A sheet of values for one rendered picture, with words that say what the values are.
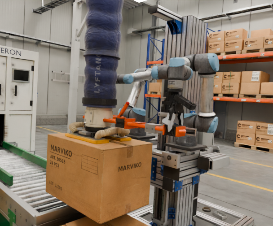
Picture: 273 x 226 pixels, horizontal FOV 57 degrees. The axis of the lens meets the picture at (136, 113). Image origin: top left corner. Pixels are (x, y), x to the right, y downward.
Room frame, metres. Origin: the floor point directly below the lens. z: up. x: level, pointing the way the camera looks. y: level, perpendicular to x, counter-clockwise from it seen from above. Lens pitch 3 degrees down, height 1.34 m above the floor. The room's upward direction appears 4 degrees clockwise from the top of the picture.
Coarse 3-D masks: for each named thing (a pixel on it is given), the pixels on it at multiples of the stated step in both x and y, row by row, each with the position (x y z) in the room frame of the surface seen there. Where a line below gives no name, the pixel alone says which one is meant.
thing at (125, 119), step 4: (116, 120) 1.45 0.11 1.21; (120, 120) 1.43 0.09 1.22; (124, 120) 1.43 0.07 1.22; (128, 120) 1.43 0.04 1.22; (132, 120) 1.45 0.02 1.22; (116, 124) 1.45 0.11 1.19; (120, 124) 1.44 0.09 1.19; (124, 124) 1.41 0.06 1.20; (124, 128) 1.41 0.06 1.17; (128, 128) 1.43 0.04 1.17; (132, 128) 1.46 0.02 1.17
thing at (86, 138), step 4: (68, 136) 1.62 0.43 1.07; (72, 136) 1.58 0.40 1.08; (76, 136) 1.56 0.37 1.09; (80, 136) 1.55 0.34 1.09; (84, 136) 1.53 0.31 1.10; (88, 136) 1.54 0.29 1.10; (92, 136) 1.51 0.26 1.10; (84, 140) 1.49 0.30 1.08; (88, 140) 1.47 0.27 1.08; (92, 140) 1.44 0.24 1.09; (96, 140) 1.44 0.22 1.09; (100, 140) 1.45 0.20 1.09; (104, 140) 1.46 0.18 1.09; (108, 140) 1.48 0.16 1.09
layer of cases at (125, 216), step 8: (120, 216) 1.66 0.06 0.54; (128, 216) 1.67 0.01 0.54; (64, 224) 1.51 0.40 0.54; (72, 224) 1.51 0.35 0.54; (80, 224) 1.52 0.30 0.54; (88, 224) 1.53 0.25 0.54; (96, 224) 1.53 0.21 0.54; (104, 224) 1.54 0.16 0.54; (112, 224) 1.54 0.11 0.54; (120, 224) 1.55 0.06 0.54; (128, 224) 1.56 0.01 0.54; (136, 224) 1.56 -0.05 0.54; (144, 224) 1.57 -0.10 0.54
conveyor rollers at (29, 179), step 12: (0, 156) 3.01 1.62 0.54; (12, 156) 3.03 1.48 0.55; (12, 168) 2.59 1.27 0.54; (24, 168) 2.60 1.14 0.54; (36, 168) 2.61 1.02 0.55; (0, 180) 2.19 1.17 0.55; (24, 180) 2.24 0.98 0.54; (36, 180) 2.24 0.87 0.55; (24, 192) 1.98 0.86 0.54; (36, 192) 1.97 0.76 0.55; (36, 204) 1.77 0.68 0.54; (48, 204) 1.76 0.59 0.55; (60, 204) 1.81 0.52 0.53
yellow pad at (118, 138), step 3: (117, 135) 1.65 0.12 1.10; (108, 138) 1.63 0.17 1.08; (111, 138) 1.61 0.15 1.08; (114, 138) 1.59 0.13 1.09; (117, 138) 1.58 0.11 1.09; (120, 138) 1.57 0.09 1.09; (123, 138) 1.58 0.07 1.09; (126, 138) 1.60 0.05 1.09; (129, 138) 1.61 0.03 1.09; (120, 141) 1.56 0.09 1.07
